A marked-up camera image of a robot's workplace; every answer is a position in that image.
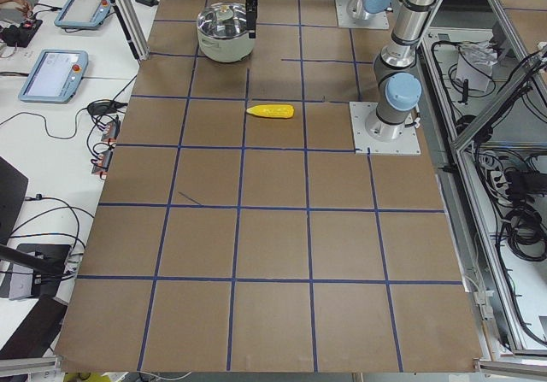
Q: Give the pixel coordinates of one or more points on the far teach pendant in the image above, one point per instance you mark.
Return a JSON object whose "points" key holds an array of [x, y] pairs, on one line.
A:
{"points": [[83, 14]]}

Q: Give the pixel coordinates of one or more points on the near teach pendant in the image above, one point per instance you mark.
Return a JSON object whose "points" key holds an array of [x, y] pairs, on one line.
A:
{"points": [[55, 77]]}

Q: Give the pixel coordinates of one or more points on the yellow corn cob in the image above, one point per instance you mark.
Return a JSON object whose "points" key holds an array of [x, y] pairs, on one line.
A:
{"points": [[272, 111]]}

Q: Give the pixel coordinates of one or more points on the pale green steel pot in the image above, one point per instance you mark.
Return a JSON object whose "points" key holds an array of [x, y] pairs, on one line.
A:
{"points": [[227, 50]]}

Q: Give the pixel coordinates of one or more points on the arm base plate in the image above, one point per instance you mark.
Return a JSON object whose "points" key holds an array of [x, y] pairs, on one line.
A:
{"points": [[376, 22], [372, 136]]}

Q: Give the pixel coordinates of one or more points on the glass pot lid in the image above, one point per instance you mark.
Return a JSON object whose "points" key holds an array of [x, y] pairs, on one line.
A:
{"points": [[222, 21]]}

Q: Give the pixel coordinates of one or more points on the teach pendant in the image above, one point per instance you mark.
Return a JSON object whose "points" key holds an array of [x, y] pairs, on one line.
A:
{"points": [[55, 77], [83, 14]]}

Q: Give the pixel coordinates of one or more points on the aluminium frame post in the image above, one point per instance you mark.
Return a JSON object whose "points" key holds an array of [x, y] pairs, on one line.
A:
{"points": [[131, 28]]}

